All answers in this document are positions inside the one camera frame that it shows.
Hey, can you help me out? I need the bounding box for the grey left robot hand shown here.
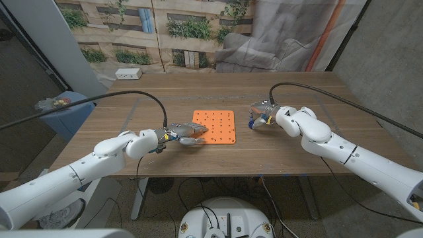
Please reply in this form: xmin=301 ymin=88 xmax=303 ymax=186
xmin=155 ymin=122 xmax=210 ymax=155

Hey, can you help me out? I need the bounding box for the grey sneaker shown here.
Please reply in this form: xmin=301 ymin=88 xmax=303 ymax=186
xmin=38 ymin=198 xmax=86 ymax=230

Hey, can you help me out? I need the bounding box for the black round floor base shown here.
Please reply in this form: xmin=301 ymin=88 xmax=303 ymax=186
xmin=147 ymin=177 xmax=175 ymax=194

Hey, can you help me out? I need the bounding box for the orange peg board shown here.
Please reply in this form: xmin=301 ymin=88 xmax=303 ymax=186
xmin=192 ymin=110 xmax=237 ymax=145

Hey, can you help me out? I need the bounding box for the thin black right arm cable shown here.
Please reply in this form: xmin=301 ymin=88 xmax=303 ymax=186
xmin=320 ymin=157 xmax=423 ymax=225

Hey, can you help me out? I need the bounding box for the clear bag of colourful toys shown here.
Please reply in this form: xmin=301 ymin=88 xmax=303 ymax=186
xmin=34 ymin=97 xmax=72 ymax=112

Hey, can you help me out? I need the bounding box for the blue round stool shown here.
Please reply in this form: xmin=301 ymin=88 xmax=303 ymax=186
xmin=38 ymin=91 xmax=96 ymax=143

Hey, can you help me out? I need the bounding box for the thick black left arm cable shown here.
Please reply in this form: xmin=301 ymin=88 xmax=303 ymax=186
xmin=0 ymin=90 xmax=169 ymax=130

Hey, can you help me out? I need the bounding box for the white robot head rim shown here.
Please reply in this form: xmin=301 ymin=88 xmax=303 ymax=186
xmin=0 ymin=229 xmax=135 ymax=238

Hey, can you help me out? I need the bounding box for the white power strip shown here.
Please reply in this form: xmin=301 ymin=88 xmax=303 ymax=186
xmin=114 ymin=67 xmax=143 ymax=81

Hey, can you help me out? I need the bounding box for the white floor cable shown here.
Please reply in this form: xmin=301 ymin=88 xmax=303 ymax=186
xmin=260 ymin=177 xmax=291 ymax=238

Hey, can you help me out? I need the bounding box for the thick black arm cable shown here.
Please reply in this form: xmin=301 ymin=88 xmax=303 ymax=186
xmin=0 ymin=90 xmax=169 ymax=130
xmin=268 ymin=81 xmax=423 ymax=139

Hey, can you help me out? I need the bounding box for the printed fabric backdrop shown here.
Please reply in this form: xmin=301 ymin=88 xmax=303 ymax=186
xmin=54 ymin=0 xmax=368 ymax=89

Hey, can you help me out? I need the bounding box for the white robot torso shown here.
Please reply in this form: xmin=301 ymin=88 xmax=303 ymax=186
xmin=177 ymin=196 xmax=274 ymax=238

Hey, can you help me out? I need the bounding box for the black backdrop stand pole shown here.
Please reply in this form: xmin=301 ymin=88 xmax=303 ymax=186
xmin=325 ymin=0 xmax=373 ymax=72

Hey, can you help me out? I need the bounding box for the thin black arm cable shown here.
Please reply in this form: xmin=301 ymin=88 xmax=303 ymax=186
xmin=320 ymin=157 xmax=423 ymax=225
xmin=135 ymin=155 xmax=178 ymax=238

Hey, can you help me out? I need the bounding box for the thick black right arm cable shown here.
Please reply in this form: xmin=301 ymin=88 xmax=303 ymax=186
xmin=268 ymin=81 xmax=423 ymax=139

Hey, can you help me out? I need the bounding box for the white table leg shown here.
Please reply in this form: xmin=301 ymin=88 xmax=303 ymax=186
xmin=297 ymin=176 xmax=320 ymax=221
xmin=130 ymin=177 xmax=149 ymax=221

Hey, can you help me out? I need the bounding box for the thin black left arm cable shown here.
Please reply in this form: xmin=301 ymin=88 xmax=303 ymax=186
xmin=135 ymin=155 xmax=178 ymax=238

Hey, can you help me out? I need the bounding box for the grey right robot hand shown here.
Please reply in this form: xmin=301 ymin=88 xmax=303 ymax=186
xmin=248 ymin=100 xmax=282 ymax=130

